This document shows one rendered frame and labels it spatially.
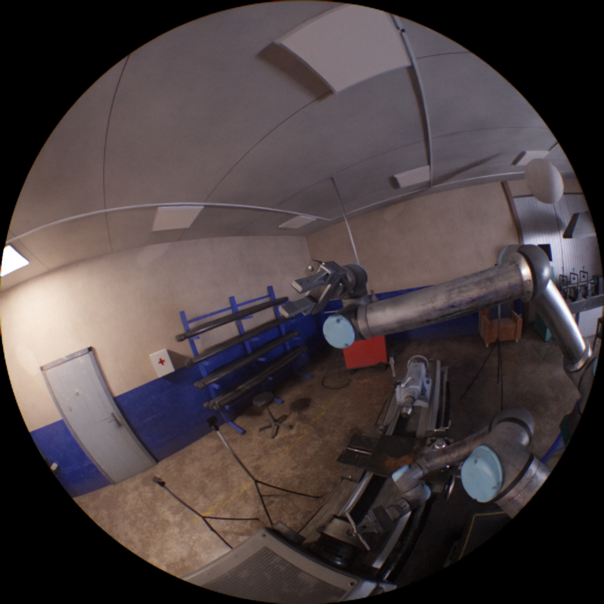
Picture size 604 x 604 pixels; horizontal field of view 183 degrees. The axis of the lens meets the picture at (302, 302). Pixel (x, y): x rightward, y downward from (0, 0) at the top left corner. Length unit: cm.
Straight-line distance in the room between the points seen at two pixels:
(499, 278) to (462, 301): 10
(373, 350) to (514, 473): 362
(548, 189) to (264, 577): 434
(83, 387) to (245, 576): 305
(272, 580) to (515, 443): 78
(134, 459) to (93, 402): 113
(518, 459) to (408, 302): 42
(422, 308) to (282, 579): 94
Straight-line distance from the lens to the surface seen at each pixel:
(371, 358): 393
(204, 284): 349
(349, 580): 83
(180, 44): 128
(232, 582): 94
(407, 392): 161
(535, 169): 378
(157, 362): 314
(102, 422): 358
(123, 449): 377
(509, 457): 45
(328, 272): 40
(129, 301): 323
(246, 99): 148
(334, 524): 99
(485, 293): 45
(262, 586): 89
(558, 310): 76
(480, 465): 43
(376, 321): 45
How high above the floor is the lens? 216
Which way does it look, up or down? 7 degrees down
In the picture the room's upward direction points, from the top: 15 degrees counter-clockwise
